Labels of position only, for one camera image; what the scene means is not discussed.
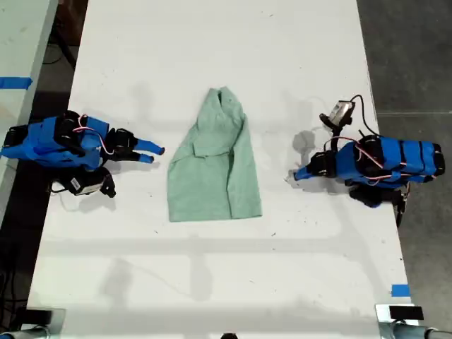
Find black floor cables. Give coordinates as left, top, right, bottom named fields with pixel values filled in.
left=0, top=270, right=30, bottom=314

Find pale green T-shirt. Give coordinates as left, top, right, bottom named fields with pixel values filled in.
left=166, top=86, right=263, bottom=223

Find long blue tape strip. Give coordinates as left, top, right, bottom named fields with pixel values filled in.
left=0, top=76, right=34, bottom=90

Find black camera cable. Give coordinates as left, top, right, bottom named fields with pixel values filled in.
left=350, top=94, right=381, bottom=138
left=47, top=179, right=73, bottom=195

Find black camera stalk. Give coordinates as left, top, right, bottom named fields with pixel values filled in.
left=99, top=166, right=117, bottom=199
left=329, top=122, right=346, bottom=143

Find white side table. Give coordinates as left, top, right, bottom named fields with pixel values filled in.
left=0, top=0, right=59, bottom=222

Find small black box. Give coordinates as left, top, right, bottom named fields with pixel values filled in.
left=388, top=306, right=424, bottom=321
left=23, top=308, right=54, bottom=327

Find black camera box with label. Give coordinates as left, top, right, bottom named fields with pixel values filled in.
left=66, top=172, right=107, bottom=197
left=319, top=100, right=356, bottom=128

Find red white servo wire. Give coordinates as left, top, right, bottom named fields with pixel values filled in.
left=323, top=136, right=408, bottom=186
left=71, top=114, right=117, bottom=157

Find black thin floor cable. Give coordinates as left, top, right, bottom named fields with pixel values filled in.
left=42, top=41, right=78, bottom=71

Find grey metal pipe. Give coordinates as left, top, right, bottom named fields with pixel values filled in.
left=0, top=326, right=51, bottom=339
left=382, top=322, right=452, bottom=339

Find short blue tape strip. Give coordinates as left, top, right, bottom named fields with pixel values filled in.
left=391, top=283, right=412, bottom=298

